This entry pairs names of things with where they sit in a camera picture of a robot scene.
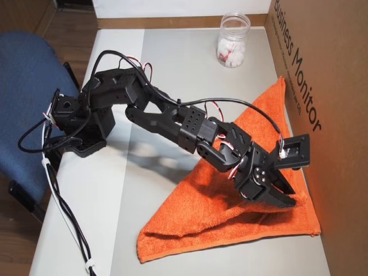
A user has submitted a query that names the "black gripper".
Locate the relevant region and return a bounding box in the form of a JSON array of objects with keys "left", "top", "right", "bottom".
[{"left": 234, "top": 140, "right": 297, "bottom": 208}]

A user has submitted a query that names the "orange terry towel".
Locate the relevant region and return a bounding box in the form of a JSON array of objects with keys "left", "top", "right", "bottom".
[{"left": 135, "top": 75, "right": 321, "bottom": 256}]

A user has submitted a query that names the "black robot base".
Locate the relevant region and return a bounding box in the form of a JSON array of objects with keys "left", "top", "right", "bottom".
[{"left": 50, "top": 89, "right": 116, "bottom": 158}]

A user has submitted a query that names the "brown cardboard monitor box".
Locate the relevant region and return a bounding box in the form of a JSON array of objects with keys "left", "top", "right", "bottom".
[{"left": 264, "top": 0, "right": 368, "bottom": 276}]

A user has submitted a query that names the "red white paper label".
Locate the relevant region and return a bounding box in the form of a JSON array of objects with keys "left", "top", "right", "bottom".
[{"left": 217, "top": 43, "right": 235, "bottom": 66}]

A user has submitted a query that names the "grey table mat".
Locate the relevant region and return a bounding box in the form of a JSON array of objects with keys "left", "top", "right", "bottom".
[{"left": 110, "top": 27, "right": 331, "bottom": 276}]

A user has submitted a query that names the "clear plastic jar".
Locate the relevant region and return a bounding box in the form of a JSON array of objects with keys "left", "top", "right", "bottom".
[{"left": 216, "top": 12, "right": 251, "bottom": 68}]

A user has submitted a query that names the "blue office chair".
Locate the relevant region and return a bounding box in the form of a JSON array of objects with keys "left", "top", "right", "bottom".
[{"left": 0, "top": 30, "right": 81, "bottom": 224}]

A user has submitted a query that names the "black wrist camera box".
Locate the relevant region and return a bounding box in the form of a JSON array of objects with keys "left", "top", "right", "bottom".
[{"left": 274, "top": 133, "right": 312, "bottom": 170}]

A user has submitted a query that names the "thin black camera cable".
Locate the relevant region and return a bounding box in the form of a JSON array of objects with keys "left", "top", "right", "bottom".
[{"left": 85, "top": 50, "right": 284, "bottom": 144}]

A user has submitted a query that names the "white cable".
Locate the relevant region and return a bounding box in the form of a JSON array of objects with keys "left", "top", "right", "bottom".
[{"left": 41, "top": 114, "right": 91, "bottom": 259}]

